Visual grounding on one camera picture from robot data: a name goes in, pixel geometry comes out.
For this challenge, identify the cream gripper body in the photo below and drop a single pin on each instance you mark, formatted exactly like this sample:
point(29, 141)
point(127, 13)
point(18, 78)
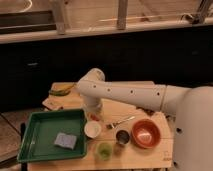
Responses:
point(93, 110)

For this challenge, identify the small orange apple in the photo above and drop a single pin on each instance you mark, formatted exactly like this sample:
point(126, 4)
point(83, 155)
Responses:
point(94, 117)

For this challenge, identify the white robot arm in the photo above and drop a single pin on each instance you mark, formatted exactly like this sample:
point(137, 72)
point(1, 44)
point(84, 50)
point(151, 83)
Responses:
point(192, 109)

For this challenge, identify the white paper cup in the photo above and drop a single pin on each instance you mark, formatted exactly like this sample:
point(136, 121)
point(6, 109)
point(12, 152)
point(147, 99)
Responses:
point(92, 129)

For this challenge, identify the small metal cup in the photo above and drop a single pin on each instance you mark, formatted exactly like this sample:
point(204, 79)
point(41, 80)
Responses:
point(122, 137)

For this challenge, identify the green plastic cup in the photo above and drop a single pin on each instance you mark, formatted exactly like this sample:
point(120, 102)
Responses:
point(103, 151)

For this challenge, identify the bunch of dark grapes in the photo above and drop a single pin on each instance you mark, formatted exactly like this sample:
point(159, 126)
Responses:
point(147, 111)

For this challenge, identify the red bowl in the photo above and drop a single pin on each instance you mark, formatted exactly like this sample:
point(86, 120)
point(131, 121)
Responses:
point(146, 134)

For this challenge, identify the green plastic tray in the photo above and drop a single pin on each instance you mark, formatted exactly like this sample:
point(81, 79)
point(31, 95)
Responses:
point(41, 132)

